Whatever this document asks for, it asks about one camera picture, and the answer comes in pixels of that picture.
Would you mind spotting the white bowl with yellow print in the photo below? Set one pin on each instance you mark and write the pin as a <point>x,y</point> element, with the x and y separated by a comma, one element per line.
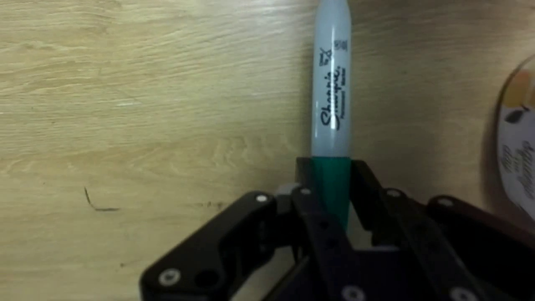
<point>519,151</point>

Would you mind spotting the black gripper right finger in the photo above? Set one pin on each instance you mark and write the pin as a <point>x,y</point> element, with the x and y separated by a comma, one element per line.
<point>445,244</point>

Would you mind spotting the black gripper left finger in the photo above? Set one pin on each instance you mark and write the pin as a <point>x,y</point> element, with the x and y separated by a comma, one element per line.
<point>223,251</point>

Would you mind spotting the green and grey marker pen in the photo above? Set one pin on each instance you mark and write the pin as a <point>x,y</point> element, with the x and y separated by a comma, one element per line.
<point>331,84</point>

